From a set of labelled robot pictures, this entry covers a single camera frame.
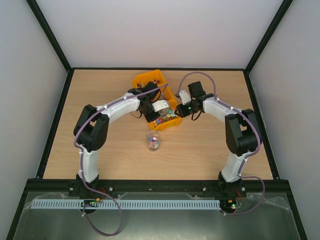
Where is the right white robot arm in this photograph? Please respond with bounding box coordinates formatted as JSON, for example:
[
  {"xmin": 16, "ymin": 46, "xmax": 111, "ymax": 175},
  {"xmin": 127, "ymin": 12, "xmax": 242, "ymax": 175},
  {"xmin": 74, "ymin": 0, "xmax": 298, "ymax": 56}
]
[{"xmin": 175, "ymin": 81, "xmax": 262, "ymax": 196}]

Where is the metal scoop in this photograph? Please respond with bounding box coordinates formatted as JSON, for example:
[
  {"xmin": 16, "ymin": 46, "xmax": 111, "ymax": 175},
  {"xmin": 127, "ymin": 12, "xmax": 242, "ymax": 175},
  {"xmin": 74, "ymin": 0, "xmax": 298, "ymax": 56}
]
[{"xmin": 158, "ymin": 108, "xmax": 170, "ymax": 118}]

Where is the yellow bin with lollipops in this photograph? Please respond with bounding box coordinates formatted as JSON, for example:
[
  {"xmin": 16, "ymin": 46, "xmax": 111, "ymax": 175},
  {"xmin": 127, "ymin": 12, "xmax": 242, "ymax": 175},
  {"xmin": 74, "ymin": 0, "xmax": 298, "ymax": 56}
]
[{"xmin": 132, "ymin": 69, "xmax": 167, "ymax": 89}]

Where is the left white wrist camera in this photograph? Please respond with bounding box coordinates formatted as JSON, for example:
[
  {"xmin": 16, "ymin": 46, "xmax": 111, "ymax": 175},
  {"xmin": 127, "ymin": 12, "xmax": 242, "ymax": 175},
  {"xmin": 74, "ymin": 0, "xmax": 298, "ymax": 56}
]
[{"xmin": 152, "ymin": 100, "xmax": 170, "ymax": 112}]

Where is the grey slotted cable duct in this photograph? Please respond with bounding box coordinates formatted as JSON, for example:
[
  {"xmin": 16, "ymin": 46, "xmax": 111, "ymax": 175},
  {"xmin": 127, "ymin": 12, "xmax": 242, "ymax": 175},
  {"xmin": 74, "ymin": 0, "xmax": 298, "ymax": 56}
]
[{"xmin": 30, "ymin": 199, "xmax": 221, "ymax": 210}]

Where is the black mounting rail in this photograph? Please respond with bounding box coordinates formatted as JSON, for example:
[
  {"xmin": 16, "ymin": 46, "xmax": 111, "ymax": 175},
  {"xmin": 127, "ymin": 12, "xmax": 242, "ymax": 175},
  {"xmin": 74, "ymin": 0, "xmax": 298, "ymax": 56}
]
[{"xmin": 24, "ymin": 178, "xmax": 291, "ymax": 198}]

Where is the yellow bin with star candies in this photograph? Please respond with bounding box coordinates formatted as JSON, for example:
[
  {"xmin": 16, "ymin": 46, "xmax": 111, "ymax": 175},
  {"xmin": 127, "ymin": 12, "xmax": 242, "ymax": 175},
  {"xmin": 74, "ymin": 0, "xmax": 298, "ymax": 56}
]
[{"xmin": 147, "ymin": 107, "xmax": 182, "ymax": 131}]

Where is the clear glass jar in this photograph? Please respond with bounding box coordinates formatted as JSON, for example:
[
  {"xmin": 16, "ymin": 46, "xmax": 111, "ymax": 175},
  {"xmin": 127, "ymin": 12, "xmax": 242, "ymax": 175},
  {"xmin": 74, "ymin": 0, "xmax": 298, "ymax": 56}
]
[{"xmin": 146, "ymin": 130, "xmax": 160, "ymax": 151}]

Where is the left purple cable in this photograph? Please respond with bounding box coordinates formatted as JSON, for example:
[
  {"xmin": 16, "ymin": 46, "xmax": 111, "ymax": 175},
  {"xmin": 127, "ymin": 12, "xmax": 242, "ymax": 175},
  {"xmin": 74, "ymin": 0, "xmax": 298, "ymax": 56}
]
[{"xmin": 73, "ymin": 82, "xmax": 170, "ymax": 236}]

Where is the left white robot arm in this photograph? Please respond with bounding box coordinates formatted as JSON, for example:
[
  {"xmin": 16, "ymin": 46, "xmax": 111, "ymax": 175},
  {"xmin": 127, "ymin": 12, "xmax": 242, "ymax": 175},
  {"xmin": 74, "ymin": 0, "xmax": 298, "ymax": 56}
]
[{"xmin": 70, "ymin": 84, "xmax": 168, "ymax": 197}]

